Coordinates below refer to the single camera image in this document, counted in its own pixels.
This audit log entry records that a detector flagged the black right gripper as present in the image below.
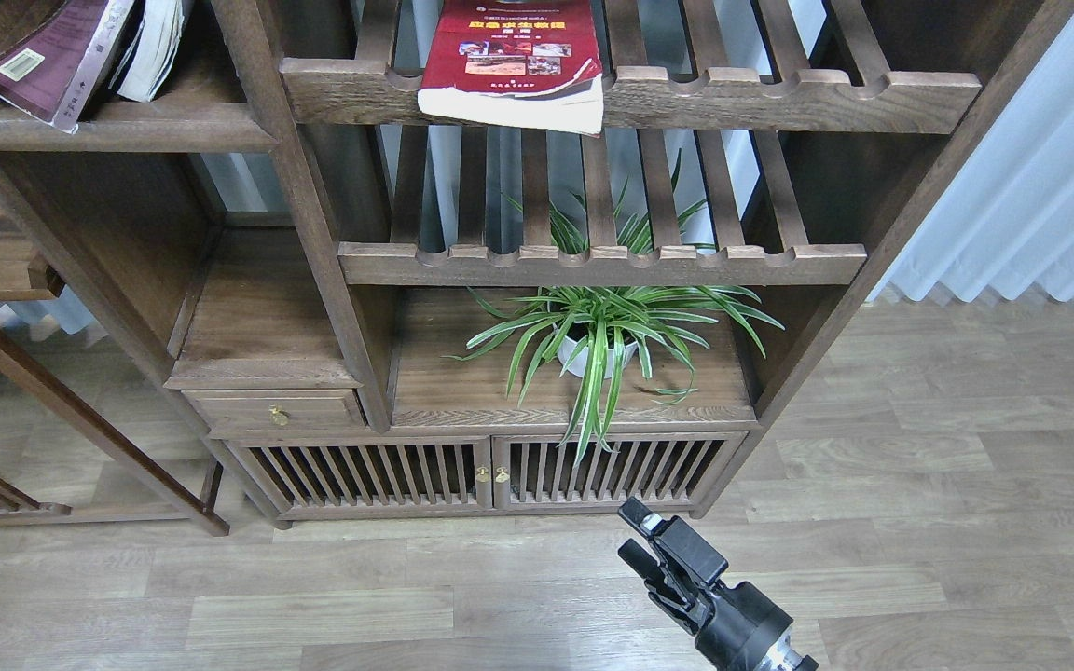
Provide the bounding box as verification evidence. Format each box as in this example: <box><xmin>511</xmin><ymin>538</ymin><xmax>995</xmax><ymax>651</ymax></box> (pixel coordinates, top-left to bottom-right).
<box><xmin>616</xmin><ymin>497</ymin><xmax>819</xmax><ymax>670</ymax></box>

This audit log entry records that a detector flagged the red cover book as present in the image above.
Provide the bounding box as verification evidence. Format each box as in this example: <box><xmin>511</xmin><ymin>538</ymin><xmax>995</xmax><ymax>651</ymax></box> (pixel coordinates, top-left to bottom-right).
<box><xmin>417</xmin><ymin>1</ymin><xmax>604</xmax><ymax>136</ymax></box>

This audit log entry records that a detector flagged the white lavender book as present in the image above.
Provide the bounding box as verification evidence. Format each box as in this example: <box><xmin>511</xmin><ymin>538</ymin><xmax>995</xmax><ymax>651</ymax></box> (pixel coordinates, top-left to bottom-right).
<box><xmin>111</xmin><ymin>1</ymin><xmax>195</xmax><ymax>103</ymax></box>

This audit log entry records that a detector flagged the maroon book with white characters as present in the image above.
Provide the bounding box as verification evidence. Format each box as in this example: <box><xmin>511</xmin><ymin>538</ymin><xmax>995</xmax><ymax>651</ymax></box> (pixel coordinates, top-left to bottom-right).
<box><xmin>0</xmin><ymin>1</ymin><xmax>135</xmax><ymax>133</ymax></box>

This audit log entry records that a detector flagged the right cabinet slatted door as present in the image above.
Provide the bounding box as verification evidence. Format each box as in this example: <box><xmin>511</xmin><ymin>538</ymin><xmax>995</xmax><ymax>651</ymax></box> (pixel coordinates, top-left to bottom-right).
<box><xmin>487</xmin><ymin>431</ymin><xmax>746</xmax><ymax>514</ymax></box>

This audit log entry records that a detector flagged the cabinet slatted door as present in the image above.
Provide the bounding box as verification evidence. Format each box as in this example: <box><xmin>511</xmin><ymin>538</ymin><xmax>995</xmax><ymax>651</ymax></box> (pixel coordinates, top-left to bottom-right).
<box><xmin>230</xmin><ymin>438</ymin><xmax>494</xmax><ymax>521</ymax></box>
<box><xmin>487</xmin><ymin>431</ymin><xmax>746</xmax><ymax>514</ymax></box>

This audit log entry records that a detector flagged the white plant pot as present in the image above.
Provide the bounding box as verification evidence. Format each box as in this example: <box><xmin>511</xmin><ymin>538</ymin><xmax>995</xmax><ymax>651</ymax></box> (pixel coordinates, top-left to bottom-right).
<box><xmin>554</xmin><ymin>322</ymin><xmax>638</xmax><ymax>379</ymax></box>

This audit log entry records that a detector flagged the green spider plant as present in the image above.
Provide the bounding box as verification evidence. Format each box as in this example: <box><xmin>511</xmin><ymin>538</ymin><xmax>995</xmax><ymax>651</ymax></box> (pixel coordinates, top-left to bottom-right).
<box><xmin>450</xmin><ymin>149</ymin><xmax>785</xmax><ymax>465</ymax></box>

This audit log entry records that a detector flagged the left cabinet slatted door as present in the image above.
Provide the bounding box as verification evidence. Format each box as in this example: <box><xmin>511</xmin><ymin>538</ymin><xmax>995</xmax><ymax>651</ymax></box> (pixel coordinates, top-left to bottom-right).
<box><xmin>230</xmin><ymin>438</ymin><xmax>494</xmax><ymax>521</ymax></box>

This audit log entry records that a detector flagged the small wooden drawer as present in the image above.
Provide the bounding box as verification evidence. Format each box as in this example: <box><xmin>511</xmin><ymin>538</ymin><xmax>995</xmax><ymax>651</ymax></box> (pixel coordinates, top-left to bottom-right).
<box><xmin>184</xmin><ymin>388</ymin><xmax>364</xmax><ymax>438</ymax></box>

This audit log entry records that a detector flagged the dark wooden bookshelf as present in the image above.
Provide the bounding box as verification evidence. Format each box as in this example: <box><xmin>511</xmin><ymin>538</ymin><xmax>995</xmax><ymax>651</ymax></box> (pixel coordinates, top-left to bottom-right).
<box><xmin>0</xmin><ymin>1</ymin><xmax>1074</xmax><ymax>527</ymax></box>

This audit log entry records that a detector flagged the white pleated curtain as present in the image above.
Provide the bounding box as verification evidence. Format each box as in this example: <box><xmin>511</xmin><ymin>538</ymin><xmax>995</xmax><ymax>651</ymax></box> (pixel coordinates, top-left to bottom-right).
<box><xmin>874</xmin><ymin>16</ymin><xmax>1074</xmax><ymax>302</ymax></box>

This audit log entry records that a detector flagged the wooden side rack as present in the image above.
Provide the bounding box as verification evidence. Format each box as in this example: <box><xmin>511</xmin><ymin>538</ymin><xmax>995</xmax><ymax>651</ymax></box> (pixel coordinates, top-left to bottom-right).
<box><xmin>0</xmin><ymin>207</ymin><xmax>229</xmax><ymax>536</ymax></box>

